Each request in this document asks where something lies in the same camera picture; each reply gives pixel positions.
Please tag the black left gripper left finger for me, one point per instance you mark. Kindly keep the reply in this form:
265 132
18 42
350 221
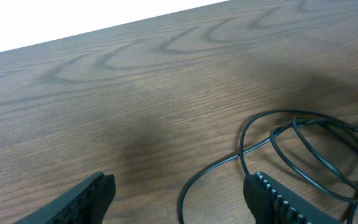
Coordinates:
86 202

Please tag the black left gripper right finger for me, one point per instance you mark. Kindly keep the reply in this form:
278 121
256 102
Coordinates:
270 202

